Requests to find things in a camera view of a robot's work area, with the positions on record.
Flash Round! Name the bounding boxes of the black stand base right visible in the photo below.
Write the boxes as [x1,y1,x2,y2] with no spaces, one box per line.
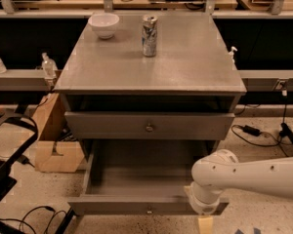
[279,123,293,145]

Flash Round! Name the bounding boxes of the white bowl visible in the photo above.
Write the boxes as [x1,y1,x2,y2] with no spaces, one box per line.
[88,13,120,39]

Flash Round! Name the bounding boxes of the clear pump bottle left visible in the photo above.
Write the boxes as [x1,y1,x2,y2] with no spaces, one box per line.
[42,53,58,78]

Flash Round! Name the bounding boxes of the silver blue drink can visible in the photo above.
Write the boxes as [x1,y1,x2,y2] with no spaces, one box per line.
[142,15,158,57]

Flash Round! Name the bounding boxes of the grey drawer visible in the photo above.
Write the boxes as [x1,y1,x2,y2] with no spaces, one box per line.
[64,112,234,140]
[66,139,230,216]

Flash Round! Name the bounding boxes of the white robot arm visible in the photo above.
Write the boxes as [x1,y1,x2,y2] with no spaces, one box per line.
[184,149,293,234]

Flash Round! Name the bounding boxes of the small white pump bottle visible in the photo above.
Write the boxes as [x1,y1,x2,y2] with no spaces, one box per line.
[229,46,237,63]

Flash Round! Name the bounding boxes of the black floor cable left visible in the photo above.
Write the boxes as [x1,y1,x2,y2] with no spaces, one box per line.
[0,205,77,234]

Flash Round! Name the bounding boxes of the black power adapter cable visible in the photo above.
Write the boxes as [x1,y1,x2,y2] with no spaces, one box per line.
[230,124,281,148]

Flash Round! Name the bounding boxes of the black chair frame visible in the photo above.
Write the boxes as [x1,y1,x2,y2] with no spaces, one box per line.
[0,112,38,201]

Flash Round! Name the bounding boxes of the wooden block stand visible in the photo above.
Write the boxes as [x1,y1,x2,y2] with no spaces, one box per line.
[33,93,84,173]

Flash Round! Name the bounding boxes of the grey drawer cabinet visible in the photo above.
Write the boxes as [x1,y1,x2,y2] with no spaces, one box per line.
[56,11,246,155]

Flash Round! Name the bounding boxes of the grey top drawer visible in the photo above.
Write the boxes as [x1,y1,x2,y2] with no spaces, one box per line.
[64,112,234,140]

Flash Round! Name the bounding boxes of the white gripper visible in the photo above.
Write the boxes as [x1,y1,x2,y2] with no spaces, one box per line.
[184,182,225,234]

